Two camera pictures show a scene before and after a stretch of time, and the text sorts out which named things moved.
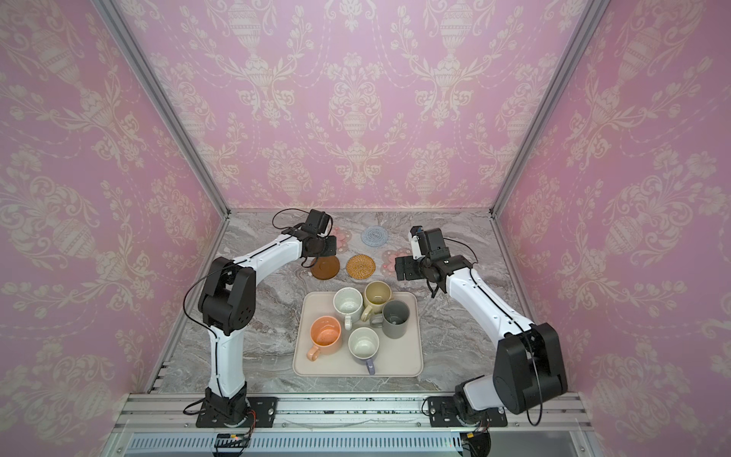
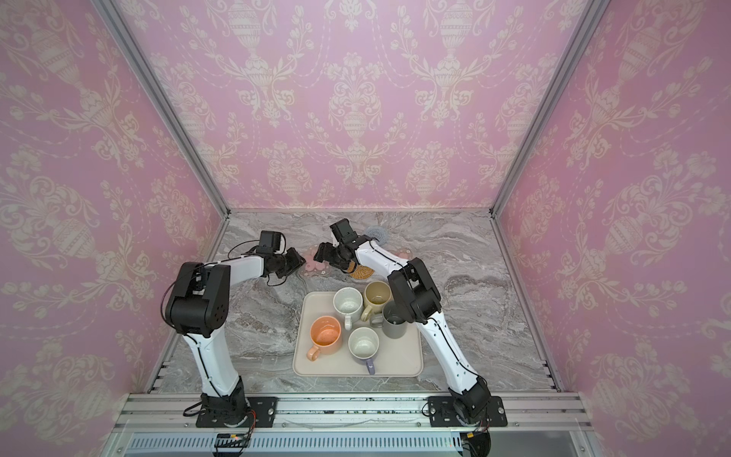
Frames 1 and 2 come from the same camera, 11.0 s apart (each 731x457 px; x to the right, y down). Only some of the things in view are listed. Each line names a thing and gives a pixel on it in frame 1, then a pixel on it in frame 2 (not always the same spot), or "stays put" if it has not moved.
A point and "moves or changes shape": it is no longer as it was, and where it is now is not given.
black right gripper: x=408 y=268 to x=327 y=253
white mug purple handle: x=364 y=345 stays put
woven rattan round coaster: x=361 y=267 stays put
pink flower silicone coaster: x=343 y=237 moves or changes shape
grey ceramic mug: x=395 y=315 stays put
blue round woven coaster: x=375 y=236 stays put
